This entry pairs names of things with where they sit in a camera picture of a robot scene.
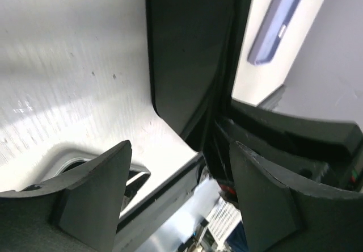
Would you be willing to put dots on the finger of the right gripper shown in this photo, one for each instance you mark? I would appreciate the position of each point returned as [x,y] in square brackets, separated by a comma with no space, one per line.
[274,135]

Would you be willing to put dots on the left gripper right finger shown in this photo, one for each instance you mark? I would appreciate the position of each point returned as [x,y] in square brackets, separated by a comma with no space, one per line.
[284,211]

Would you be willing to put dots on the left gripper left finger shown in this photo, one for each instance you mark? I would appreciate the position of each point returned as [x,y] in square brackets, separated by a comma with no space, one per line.
[75,211]

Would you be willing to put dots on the black phone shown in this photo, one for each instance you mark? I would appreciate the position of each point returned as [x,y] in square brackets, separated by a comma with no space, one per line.
[194,48]

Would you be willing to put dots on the lilac phone case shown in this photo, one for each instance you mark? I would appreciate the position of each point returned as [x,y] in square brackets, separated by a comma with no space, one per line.
[271,31]

